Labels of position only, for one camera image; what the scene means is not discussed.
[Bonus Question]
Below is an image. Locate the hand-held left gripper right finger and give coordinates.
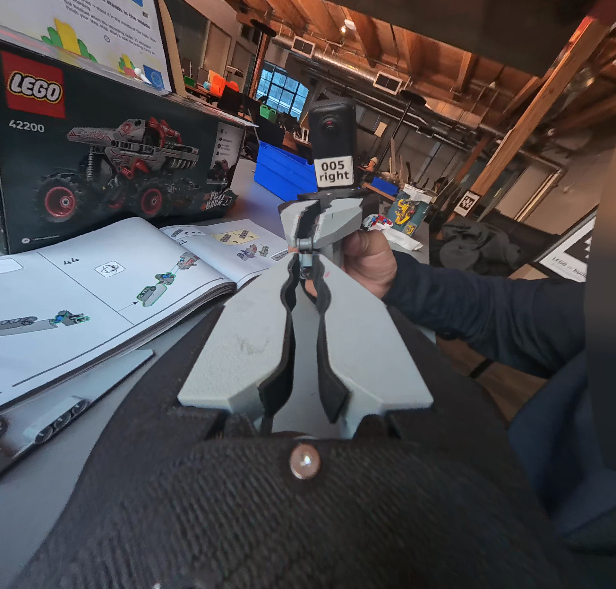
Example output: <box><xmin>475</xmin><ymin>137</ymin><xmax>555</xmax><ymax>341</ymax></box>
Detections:
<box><xmin>314</xmin><ymin>254</ymin><xmax>435</xmax><ymax>440</ymax></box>

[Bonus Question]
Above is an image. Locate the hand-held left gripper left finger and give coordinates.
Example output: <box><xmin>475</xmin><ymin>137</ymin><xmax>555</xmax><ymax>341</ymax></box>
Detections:
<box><xmin>177</xmin><ymin>256</ymin><xmax>296</xmax><ymax>436</ymax></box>

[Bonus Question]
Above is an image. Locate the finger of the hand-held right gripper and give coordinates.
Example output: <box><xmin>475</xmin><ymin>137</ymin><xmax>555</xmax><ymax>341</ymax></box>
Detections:
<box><xmin>311</xmin><ymin>199</ymin><xmax>364</xmax><ymax>254</ymax></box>
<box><xmin>279</xmin><ymin>199</ymin><xmax>320</xmax><ymax>250</ymax></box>

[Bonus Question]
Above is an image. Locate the small grey black brick assembly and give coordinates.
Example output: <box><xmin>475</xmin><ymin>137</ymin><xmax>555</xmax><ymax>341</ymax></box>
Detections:
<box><xmin>289</xmin><ymin>237</ymin><xmax>319</xmax><ymax>281</ymax></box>

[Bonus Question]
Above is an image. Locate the person's right forearm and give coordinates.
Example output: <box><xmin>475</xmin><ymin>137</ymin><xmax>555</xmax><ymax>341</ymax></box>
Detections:
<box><xmin>382</xmin><ymin>251</ymin><xmax>592</xmax><ymax>379</ymax></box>

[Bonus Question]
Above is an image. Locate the dark monster truck set box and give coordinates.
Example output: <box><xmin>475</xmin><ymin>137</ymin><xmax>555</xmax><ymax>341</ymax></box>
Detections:
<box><xmin>0</xmin><ymin>38</ymin><xmax>259</xmax><ymax>256</ymax></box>

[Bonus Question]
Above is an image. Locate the person's right hand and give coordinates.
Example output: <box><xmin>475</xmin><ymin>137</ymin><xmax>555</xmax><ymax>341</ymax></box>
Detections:
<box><xmin>343</xmin><ymin>230</ymin><xmax>398</xmax><ymax>300</ymax></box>

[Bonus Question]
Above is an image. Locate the blue storage bin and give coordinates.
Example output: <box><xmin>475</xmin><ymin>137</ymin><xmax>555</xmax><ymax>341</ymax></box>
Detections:
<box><xmin>253</xmin><ymin>140</ymin><xmax>319</xmax><ymax>203</ymax></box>

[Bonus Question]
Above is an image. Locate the yellow toy box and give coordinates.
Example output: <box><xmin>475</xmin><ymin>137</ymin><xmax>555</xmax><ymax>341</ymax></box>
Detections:
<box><xmin>386</xmin><ymin>195</ymin><xmax>430</xmax><ymax>237</ymax></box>

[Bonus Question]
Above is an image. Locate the white crumpled paper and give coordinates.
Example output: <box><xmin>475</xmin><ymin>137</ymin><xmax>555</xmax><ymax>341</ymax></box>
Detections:
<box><xmin>382</xmin><ymin>227</ymin><xmax>424</xmax><ymax>253</ymax></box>

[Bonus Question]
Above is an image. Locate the paned window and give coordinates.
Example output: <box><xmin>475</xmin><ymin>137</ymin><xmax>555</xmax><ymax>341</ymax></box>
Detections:
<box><xmin>256</xmin><ymin>67</ymin><xmax>310</xmax><ymax>116</ymax></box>

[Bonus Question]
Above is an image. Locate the square black white tag marker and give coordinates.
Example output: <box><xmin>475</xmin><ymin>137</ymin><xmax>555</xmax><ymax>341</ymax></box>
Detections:
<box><xmin>454</xmin><ymin>191</ymin><xmax>482</xmax><ymax>217</ymax></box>

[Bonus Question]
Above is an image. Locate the dark grey bundled cloth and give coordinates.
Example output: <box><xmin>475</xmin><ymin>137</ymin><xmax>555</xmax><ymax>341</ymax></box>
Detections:
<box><xmin>430</xmin><ymin>217</ymin><xmax>532</xmax><ymax>278</ymax></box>

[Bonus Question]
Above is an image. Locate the open building instruction booklet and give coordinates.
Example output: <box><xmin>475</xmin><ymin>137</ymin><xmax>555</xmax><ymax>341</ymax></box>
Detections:
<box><xmin>0</xmin><ymin>217</ymin><xmax>290</xmax><ymax>409</ymax></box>

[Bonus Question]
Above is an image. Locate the person's dark blue jacket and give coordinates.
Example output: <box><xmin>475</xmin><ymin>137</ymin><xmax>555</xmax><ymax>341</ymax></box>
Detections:
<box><xmin>509</xmin><ymin>351</ymin><xmax>616</xmax><ymax>553</ymax></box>

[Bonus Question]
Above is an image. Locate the grey holed building beam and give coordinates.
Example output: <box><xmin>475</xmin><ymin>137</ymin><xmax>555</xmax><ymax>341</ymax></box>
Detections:
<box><xmin>21</xmin><ymin>395</ymin><xmax>93</xmax><ymax>444</ymax></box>

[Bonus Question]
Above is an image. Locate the framed black white sign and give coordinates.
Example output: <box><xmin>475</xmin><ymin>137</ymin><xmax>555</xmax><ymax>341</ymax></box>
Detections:
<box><xmin>538</xmin><ymin>212</ymin><xmax>597</xmax><ymax>282</ymax></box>

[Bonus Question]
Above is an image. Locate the white printed instruction sheet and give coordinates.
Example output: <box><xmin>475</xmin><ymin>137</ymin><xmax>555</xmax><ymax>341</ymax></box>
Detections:
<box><xmin>0</xmin><ymin>0</ymin><xmax>175</xmax><ymax>92</ymax></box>

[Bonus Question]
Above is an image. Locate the wooden post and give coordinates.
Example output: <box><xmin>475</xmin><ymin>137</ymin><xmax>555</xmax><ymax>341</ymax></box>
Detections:
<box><xmin>469</xmin><ymin>2</ymin><xmax>616</xmax><ymax>197</ymax></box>

